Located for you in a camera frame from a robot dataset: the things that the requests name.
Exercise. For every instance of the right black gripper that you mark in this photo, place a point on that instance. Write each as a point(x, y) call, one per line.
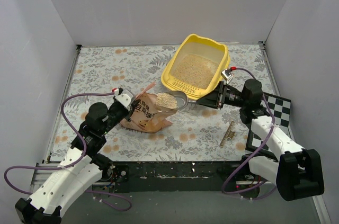
point(220, 96)

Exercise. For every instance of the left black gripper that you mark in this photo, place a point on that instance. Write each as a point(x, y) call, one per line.
point(130, 110)

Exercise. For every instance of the pink cat litter bag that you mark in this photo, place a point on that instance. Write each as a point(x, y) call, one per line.
point(147, 116)

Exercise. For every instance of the silver metal scoop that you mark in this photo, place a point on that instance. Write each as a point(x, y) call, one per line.
point(173, 100)

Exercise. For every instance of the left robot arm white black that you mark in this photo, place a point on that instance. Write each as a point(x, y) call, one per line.
point(80, 168)

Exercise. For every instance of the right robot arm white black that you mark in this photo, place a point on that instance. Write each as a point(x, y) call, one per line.
point(297, 172)

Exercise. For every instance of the yellow plastic litter box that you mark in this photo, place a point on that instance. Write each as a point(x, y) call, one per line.
point(196, 67)

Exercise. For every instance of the floral patterned table mat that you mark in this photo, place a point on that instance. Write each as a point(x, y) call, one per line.
point(195, 133)

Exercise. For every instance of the gold brown bookmark strip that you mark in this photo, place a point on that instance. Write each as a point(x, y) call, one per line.
point(228, 135)

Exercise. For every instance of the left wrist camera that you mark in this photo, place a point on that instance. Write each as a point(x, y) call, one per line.
point(124, 97)

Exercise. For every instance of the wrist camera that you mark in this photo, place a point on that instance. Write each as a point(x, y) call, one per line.
point(124, 97)
point(227, 74)

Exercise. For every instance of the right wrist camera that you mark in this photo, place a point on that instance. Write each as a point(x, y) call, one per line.
point(227, 74)

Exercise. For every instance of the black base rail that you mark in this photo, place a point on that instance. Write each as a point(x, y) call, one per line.
point(166, 176)

